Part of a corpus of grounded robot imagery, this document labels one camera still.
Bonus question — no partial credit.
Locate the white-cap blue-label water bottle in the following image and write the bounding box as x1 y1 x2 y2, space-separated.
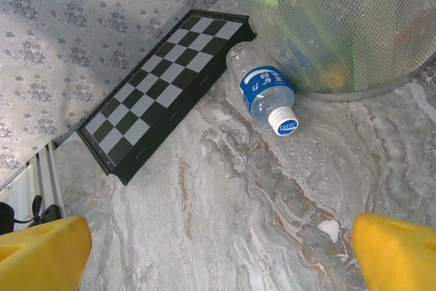
225 41 300 138

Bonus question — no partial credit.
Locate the crushed green bottle yellow cap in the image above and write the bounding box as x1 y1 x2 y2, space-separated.
306 0 362 91

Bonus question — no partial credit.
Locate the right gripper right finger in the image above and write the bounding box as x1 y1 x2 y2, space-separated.
350 212 436 291

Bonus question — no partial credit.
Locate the aluminium frame rail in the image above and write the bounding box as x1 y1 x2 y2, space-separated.
0 140 67 234

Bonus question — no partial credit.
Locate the wire mesh waste bin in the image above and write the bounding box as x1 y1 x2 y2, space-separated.
247 0 436 102

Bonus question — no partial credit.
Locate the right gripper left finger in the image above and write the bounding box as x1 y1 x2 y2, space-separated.
0 215 93 291

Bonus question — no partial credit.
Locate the black grey folding chessboard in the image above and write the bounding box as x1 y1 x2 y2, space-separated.
75 7 258 186

